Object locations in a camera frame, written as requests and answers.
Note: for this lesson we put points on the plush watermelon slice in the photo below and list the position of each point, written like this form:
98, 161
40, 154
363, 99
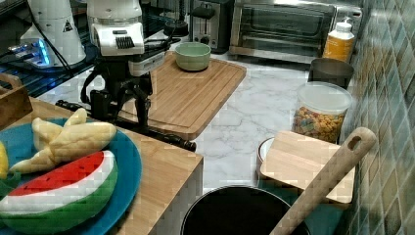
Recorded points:
62, 198

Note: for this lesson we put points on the light green ceramic bowl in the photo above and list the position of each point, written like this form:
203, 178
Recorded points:
192, 56

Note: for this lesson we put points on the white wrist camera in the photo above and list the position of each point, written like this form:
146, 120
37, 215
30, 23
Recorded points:
143, 67

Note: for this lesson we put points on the clear cereal container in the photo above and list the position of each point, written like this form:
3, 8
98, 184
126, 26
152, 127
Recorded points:
320, 110

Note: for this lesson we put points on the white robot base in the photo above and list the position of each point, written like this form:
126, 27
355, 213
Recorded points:
52, 41

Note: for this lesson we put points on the black two-slot toaster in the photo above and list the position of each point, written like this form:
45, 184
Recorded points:
211, 22

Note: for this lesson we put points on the teal canister with wooden lid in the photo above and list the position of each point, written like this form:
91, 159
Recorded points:
290, 165

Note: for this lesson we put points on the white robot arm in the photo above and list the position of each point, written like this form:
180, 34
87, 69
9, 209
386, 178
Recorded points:
116, 30

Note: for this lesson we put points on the plush banana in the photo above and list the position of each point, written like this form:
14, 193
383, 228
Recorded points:
57, 144

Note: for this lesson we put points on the wooden drawer box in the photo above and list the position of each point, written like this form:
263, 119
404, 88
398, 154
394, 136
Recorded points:
171, 180

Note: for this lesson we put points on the dark grey cup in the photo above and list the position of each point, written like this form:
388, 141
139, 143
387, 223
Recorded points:
331, 71

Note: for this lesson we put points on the black utensil holder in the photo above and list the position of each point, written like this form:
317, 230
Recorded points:
234, 210

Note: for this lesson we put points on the plush yellow lemon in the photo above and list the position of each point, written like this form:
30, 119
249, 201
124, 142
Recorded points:
4, 162

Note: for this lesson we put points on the orange soap bottle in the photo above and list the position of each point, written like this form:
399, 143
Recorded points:
339, 42

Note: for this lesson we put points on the wooden spoon handle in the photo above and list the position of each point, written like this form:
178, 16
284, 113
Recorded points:
355, 147

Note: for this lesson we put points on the stainless steel toaster oven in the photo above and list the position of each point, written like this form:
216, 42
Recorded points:
289, 30

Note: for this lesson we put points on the blue plate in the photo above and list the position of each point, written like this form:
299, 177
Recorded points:
18, 141

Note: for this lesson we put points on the bamboo cutting board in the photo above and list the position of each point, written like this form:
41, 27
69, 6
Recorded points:
184, 102

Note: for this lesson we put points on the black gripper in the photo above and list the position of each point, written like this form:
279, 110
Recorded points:
121, 86

